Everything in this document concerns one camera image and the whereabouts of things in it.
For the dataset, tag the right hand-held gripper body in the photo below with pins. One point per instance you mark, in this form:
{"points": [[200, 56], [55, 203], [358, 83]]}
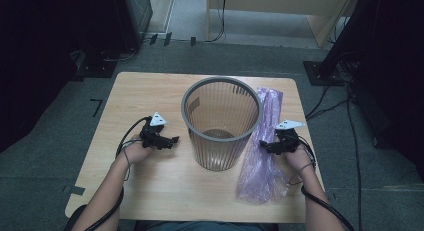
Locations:
{"points": [[288, 137]]}

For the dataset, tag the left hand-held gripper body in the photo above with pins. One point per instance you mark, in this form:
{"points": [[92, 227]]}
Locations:
{"points": [[151, 134]]}

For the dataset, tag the purple plastic trash bag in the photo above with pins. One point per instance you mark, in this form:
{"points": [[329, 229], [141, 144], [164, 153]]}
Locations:
{"points": [[263, 174]]}

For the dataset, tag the transparent brown ribbed trash bin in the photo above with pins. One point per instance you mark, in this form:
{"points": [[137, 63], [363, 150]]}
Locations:
{"points": [[220, 154]]}

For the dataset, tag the person's left hand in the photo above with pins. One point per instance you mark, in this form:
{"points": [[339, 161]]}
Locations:
{"points": [[135, 151]]}

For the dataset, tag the person's right hand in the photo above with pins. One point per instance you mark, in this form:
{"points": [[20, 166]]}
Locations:
{"points": [[300, 159]]}

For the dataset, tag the black angled floor tape mark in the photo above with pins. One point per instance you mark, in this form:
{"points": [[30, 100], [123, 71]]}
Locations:
{"points": [[98, 106]]}

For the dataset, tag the black metal stand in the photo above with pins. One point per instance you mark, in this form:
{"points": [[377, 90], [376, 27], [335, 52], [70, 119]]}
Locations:
{"points": [[321, 72]]}

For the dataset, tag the blue-grey shirt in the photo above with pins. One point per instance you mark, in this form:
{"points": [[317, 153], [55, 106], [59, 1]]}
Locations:
{"points": [[206, 226]]}

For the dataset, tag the grey tape strip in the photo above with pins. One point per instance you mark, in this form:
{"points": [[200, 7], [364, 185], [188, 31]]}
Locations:
{"points": [[77, 190]]}

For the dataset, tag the short black floor tape strip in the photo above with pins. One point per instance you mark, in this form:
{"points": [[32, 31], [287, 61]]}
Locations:
{"points": [[193, 41]]}

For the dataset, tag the black cabinet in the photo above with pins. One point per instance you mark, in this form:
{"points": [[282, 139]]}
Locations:
{"points": [[133, 17]]}

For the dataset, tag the beige wooden desk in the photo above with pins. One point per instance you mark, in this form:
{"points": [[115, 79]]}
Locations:
{"points": [[283, 1]]}

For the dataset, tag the black floor base plate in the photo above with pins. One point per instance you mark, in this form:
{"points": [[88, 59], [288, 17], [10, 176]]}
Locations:
{"points": [[96, 68]]}

